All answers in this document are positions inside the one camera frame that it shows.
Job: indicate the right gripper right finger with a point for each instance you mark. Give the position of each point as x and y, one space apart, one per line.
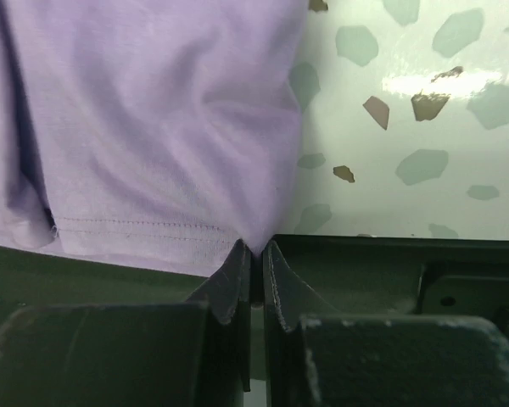
317 355

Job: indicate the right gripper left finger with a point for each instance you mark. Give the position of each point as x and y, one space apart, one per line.
192 353

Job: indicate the lilac polo shirt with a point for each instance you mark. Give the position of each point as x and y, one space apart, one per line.
151 134

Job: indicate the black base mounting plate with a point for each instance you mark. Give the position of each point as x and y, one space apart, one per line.
365 275

